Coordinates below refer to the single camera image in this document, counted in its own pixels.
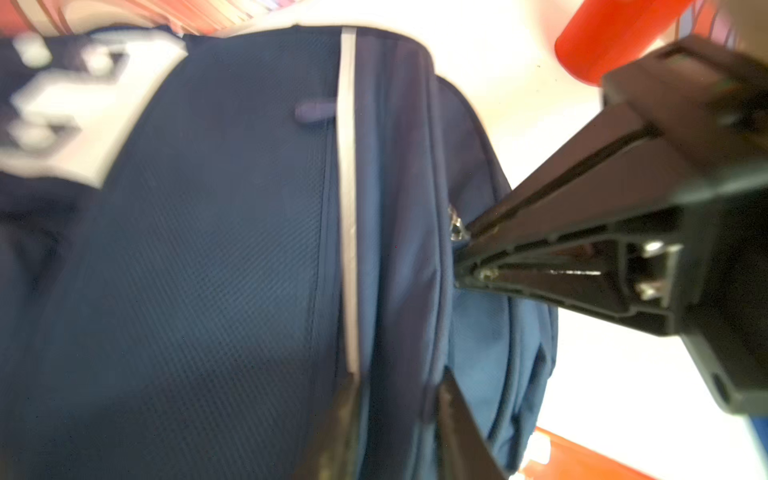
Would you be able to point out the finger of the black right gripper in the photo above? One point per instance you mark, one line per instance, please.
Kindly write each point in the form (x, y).
(628, 281)
(613, 178)

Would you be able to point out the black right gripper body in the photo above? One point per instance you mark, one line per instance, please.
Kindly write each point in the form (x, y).
(709, 104)

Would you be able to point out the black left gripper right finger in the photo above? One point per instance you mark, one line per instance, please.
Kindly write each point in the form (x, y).
(463, 452)

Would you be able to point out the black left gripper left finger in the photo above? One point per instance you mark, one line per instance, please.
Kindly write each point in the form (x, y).
(333, 452)

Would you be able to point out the red snack packet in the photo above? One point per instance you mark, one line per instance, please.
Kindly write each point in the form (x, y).
(549, 456)

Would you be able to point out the navy blue student backpack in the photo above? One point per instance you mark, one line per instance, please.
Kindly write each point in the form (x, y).
(171, 273)

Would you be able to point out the red ribbed metal pen cup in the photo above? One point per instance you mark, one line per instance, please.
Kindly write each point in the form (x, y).
(606, 34)

